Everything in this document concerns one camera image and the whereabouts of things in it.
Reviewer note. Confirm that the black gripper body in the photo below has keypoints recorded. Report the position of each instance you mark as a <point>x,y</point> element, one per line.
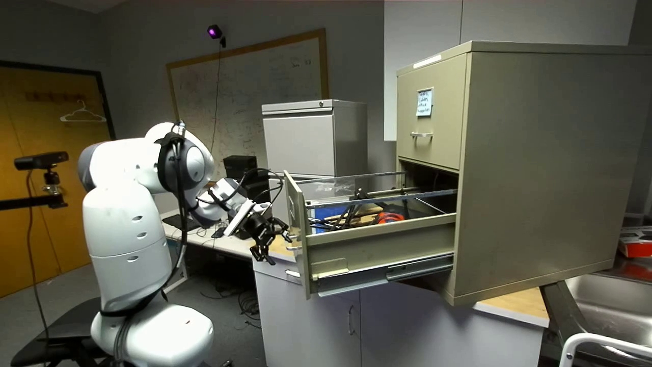
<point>254,223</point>

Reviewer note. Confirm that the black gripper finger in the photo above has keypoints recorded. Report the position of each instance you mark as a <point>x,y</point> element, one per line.
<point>282,230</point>
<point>260,247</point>

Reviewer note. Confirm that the beige file cabinet drawer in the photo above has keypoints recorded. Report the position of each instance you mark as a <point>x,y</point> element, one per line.
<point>377,252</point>

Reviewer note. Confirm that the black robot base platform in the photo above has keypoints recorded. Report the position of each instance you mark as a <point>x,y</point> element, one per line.
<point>47,347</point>

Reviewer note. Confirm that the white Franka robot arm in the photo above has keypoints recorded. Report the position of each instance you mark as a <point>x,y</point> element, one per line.
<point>123,226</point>

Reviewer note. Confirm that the grey two-drawer file cabinet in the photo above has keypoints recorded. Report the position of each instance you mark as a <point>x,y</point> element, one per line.
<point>312,144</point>

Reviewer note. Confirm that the white counter base cabinet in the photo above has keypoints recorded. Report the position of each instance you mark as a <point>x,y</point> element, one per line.
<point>380,328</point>

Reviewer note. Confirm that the beige drawer with paper label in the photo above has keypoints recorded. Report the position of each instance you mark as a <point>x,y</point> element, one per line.
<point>441,136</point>

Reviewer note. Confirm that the white paper drawer label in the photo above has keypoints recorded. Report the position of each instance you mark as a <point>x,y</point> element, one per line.
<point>424,102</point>

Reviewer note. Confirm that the beige file cabinet body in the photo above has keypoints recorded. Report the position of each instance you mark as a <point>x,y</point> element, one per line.
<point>543,171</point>

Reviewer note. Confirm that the blue box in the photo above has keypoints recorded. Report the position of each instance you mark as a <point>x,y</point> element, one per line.
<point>317,212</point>

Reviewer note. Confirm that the light office desk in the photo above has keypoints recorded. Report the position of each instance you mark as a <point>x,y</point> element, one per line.
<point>205,242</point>

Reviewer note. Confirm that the orange tool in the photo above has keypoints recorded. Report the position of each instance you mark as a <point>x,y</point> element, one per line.
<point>392,218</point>

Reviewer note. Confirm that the wood-framed whiteboard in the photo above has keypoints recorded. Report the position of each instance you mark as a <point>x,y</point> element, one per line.
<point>256,88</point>

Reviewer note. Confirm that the yellow door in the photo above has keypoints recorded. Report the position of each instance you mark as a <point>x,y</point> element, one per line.
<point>40,231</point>

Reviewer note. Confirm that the steel sink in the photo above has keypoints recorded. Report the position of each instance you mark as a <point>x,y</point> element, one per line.
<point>612,298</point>

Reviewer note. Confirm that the red boxes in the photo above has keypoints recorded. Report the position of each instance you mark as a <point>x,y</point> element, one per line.
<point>636,247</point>

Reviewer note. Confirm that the wall camera with purple light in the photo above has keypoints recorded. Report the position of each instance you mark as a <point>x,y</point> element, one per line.
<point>214,31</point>

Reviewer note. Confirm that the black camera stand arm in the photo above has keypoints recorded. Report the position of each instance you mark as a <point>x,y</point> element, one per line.
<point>32,202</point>

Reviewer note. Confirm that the black stereo camera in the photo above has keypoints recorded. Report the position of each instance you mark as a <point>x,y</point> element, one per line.
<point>40,160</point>

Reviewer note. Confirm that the white tube frame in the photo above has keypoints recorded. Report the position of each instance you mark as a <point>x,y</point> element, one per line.
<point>598,343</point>

